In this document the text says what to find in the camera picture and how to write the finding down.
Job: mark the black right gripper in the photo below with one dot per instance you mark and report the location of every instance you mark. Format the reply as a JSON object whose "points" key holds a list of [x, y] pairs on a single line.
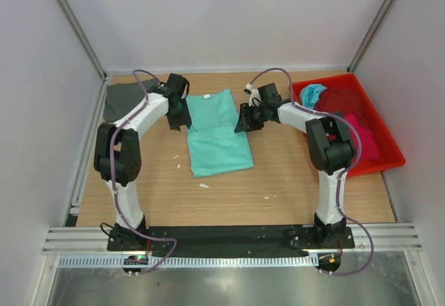
{"points": [[245, 122]]}

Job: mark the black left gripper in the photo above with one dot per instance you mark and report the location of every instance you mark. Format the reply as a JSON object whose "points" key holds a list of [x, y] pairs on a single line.
{"points": [[185, 119]]}

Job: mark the turquoise t shirt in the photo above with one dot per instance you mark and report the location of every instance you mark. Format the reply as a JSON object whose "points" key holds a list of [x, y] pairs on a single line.
{"points": [[213, 145]]}

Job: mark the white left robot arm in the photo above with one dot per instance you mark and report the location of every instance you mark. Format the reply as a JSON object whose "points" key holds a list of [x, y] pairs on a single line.
{"points": [[118, 157]]}

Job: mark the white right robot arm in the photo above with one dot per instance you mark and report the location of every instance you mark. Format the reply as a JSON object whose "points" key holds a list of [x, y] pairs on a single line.
{"points": [[330, 145]]}

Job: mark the folded grey t shirt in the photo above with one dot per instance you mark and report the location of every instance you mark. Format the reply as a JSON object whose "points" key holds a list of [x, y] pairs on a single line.
{"points": [[121, 98]]}

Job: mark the light blue t shirt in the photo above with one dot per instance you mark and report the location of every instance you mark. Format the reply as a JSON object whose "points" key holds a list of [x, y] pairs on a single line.
{"points": [[310, 95]]}

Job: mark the dark red t shirt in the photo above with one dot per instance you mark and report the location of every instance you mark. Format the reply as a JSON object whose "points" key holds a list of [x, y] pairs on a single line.
{"points": [[339, 100]]}

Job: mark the pink t shirt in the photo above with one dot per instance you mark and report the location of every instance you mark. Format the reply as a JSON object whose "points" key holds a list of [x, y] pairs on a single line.
{"points": [[369, 147]]}

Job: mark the red plastic bin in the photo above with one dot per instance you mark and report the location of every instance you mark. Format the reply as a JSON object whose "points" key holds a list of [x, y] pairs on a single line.
{"points": [[390, 154]]}

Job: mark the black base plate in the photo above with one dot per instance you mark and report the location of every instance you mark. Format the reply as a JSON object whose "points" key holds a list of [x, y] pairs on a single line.
{"points": [[226, 242]]}

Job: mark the slotted cable duct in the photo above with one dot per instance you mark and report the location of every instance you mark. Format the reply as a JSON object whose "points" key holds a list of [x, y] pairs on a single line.
{"points": [[138, 261]]}

